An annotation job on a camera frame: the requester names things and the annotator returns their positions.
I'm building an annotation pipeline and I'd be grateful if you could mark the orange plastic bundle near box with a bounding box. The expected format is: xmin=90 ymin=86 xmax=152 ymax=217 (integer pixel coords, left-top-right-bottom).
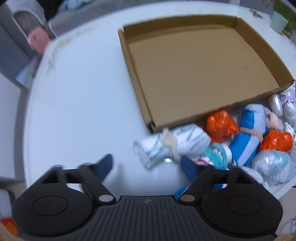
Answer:
xmin=204 ymin=110 xmax=239 ymax=143

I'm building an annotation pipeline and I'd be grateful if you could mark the bubble wrap bundle teal band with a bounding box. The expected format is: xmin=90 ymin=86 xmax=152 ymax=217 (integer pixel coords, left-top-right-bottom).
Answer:
xmin=250 ymin=150 xmax=295 ymax=186

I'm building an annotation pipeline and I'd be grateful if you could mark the white green-striped sock roll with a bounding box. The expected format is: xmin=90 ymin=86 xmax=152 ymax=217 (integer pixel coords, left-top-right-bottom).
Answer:
xmin=133 ymin=123 xmax=211 ymax=169

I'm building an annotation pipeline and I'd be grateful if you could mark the orange plastic bundle front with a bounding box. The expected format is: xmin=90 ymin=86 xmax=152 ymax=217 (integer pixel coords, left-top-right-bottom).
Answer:
xmin=259 ymin=130 xmax=293 ymax=152

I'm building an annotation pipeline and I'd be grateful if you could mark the blue and white sock roll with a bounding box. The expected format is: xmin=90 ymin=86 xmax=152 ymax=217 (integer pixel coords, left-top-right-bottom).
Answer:
xmin=229 ymin=103 xmax=268 ymax=167

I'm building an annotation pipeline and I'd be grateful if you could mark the mauve cloth roll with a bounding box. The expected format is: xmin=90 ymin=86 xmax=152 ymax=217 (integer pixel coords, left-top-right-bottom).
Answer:
xmin=265 ymin=109 xmax=284 ymax=132

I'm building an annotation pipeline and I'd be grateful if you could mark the silver shiny wrapped bundle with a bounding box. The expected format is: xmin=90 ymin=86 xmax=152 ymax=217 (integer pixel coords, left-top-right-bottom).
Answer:
xmin=268 ymin=94 xmax=283 ymax=116

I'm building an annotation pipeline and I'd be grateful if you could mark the grey sofa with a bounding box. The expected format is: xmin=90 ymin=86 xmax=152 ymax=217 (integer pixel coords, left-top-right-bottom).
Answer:
xmin=11 ymin=1 xmax=151 ymax=37

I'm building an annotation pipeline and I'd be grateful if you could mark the white teal-banded small bundle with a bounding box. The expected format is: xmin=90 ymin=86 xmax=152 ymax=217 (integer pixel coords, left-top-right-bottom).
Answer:
xmin=194 ymin=143 xmax=232 ymax=170

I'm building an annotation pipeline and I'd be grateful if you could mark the pink child chair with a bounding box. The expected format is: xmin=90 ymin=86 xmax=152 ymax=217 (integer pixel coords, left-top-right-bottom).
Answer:
xmin=27 ymin=27 xmax=51 ymax=55

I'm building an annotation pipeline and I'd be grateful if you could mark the shallow cardboard box tray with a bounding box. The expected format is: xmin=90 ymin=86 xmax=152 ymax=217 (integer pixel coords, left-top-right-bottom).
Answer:
xmin=118 ymin=15 xmax=294 ymax=133

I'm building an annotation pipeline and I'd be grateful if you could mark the mint green cup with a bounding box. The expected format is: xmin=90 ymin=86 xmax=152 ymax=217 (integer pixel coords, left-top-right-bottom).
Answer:
xmin=270 ymin=11 xmax=288 ymax=34

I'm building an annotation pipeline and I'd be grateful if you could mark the bubble wrap bundle purple band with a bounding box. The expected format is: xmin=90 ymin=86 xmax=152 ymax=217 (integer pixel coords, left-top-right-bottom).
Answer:
xmin=280 ymin=86 xmax=295 ymax=125

